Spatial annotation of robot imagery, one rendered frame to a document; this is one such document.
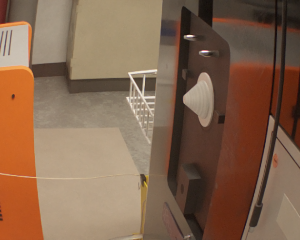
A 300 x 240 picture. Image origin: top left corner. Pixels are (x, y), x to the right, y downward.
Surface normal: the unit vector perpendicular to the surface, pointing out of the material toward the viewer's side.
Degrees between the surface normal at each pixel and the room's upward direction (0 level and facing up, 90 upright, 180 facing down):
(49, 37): 90
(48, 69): 90
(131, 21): 90
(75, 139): 0
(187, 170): 0
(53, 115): 0
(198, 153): 90
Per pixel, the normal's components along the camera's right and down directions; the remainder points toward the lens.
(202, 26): -0.97, 0.02
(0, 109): 0.22, 0.40
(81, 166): 0.07, -0.92
